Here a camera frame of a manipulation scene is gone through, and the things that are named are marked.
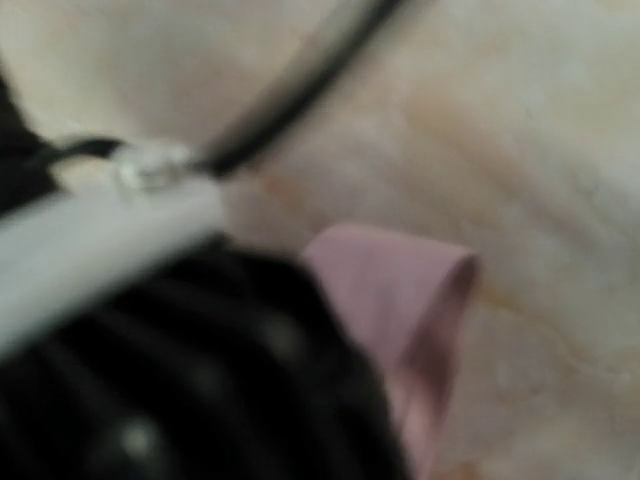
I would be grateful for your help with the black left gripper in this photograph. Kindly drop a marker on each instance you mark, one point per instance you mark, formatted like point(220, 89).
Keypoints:
point(226, 364)

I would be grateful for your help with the pink umbrella black lining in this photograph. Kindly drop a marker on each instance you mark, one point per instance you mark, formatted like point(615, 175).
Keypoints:
point(402, 298)

